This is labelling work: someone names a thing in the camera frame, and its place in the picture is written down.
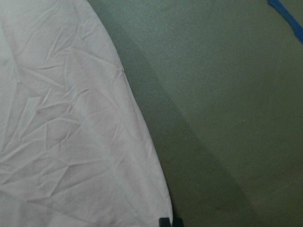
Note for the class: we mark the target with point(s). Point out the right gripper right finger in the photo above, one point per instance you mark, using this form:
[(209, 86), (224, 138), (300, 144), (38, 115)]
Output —
[(177, 222)]

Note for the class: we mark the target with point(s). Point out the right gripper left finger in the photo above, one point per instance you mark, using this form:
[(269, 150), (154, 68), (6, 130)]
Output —
[(164, 222)]

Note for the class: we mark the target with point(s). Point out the pink Snoopy t-shirt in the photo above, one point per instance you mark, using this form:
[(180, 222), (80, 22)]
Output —
[(75, 150)]

